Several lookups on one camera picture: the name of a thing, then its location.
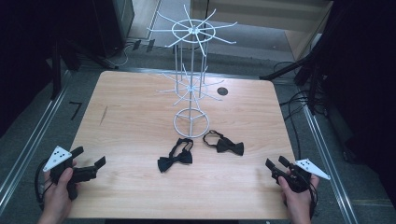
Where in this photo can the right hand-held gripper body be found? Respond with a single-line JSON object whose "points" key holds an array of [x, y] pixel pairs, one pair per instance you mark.
{"points": [[308, 168]]}

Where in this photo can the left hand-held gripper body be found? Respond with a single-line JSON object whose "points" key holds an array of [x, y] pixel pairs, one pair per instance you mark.
{"points": [[57, 157]]}

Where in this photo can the black bow tie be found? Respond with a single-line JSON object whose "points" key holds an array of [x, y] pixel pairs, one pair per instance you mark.
{"points": [[165, 164], [232, 147]]}

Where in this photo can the person's right hand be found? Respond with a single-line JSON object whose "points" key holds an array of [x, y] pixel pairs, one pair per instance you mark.
{"points": [[299, 203]]}

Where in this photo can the person's left hand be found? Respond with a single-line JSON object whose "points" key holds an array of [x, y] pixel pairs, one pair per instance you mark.
{"points": [[59, 199]]}

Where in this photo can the black metal stand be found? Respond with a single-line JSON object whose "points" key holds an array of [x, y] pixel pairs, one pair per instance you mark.
{"points": [[56, 68], [306, 60]]}

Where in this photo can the black round table grommet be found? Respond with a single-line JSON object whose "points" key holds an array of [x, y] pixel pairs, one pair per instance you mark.
{"points": [[222, 91]]}

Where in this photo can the light wooden bench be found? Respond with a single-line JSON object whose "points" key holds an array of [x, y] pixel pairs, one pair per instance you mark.
{"points": [[299, 37]]}

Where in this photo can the dark cabinet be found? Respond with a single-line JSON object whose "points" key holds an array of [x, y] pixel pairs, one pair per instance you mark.
{"points": [[115, 25]]}

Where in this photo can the aluminium floor rail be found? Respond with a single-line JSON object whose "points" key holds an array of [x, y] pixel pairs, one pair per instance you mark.
{"points": [[330, 165], [34, 130]]}

